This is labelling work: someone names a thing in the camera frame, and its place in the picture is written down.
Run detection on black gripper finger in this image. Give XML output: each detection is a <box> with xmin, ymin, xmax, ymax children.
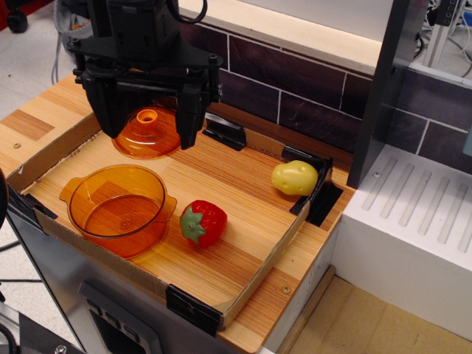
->
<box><xmin>81</xmin><ymin>68</ymin><xmax>133</xmax><ymax>139</ymax></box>
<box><xmin>176</xmin><ymin>84</ymin><xmax>209</xmax><ymax>150</ymax></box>

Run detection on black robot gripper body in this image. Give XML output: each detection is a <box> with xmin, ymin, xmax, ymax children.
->
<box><xmin>67</xmin><ymin>1</ymin><xmax>223</xmax><ymax>104</ymax></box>

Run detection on yellow toy potato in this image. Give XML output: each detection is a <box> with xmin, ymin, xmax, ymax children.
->
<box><xmin>271</xmin><ymin>160</ymin><xmax>319</xmax><ymax>196</ymax></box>

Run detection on orange transparent pot lid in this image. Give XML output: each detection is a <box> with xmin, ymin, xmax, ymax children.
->
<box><xmin>112</xmin><ymin>106</ymin><xmax>181</xmax><ymax>159</ymax></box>

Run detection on orange transparent plastic pot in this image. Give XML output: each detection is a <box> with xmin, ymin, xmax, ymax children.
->
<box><xmin>60</xmin><ymin>164</ymin><xmax>177</xmax><ymax>259</ymax></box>

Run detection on cardboard fence with black tape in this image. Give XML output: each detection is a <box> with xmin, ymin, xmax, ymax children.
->
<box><xmin>1</xmin><ymin>91</ymin><xmax>353</xmax><ymax>353</ymax></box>

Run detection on grey fabric bag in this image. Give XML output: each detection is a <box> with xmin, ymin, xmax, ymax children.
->
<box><xmin>53</xmin><ymin>0</ymin><xmax>93</xmax><ymax>64</ymax></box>

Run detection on red toy strawberry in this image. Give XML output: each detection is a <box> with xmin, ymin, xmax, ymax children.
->
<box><xmin>179</xmin><ymin>200</ymin><xmax>228</xmax><ymax>248</ymax></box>

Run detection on white toy sink drainboard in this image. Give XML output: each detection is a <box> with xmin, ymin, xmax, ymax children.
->
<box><xmin>332</xmin><ymin>146</ymin><xmax>471</xmax><ymax>339</ymax></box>

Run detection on grey vertical post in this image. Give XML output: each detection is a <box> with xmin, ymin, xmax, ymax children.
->
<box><xmin>347</xmin><ymin>0</ymin><xmax>428</xmax><ymax>189</ymax></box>

